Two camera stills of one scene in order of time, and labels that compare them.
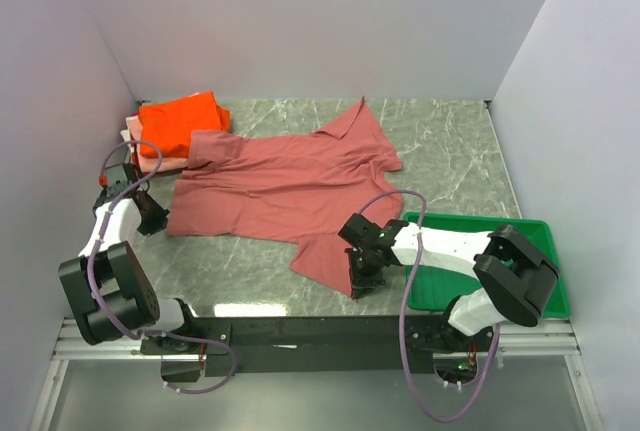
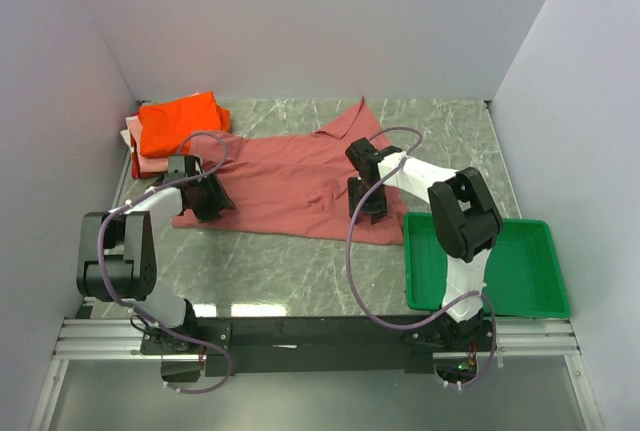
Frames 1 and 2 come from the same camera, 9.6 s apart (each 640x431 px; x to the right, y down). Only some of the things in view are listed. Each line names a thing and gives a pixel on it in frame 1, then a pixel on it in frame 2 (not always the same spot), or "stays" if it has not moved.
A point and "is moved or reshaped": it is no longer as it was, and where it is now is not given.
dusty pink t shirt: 302,189 is moved or reshaped
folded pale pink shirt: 149,164 stays
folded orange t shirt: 165,127 stays
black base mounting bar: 261,343 stays
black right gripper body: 365,274 -> 376,202
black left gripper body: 154,217 -> 201,193
